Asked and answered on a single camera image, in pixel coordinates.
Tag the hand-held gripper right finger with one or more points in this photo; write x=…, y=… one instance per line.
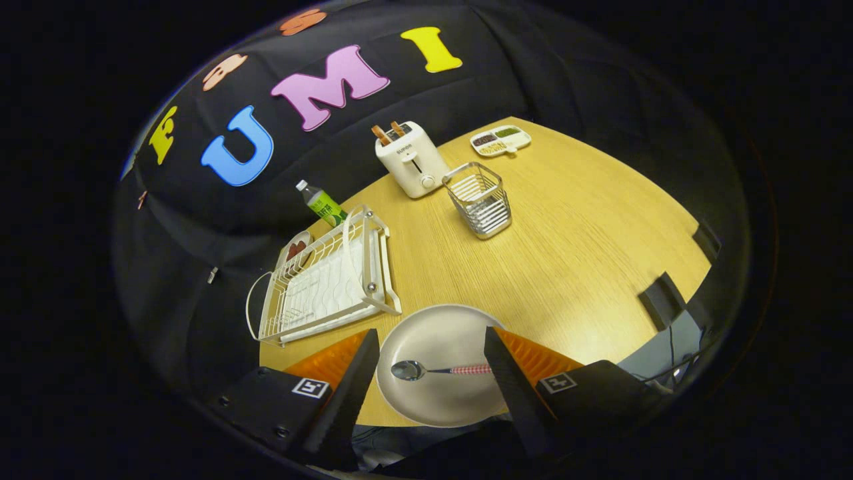
x=516, y=400

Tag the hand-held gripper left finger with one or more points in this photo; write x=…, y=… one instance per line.
x=346, y=400

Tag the beige round plate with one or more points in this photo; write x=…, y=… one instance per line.
x=440, y=340

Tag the small plate with meat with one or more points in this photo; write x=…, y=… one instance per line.
x=303, y=236

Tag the white divided bean dish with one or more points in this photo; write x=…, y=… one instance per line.
x=500, y=141

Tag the red meat slice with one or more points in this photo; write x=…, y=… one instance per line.
x=296, y=250

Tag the black table clamp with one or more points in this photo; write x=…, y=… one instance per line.
x=706, y=243
x=663, y=300

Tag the green label drink bottle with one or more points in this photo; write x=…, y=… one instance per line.
x=325, y=208

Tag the white toaster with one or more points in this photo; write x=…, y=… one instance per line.
x=413, y=166

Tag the toast slice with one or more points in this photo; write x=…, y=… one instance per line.
x=381, y=135
x=398, y=128

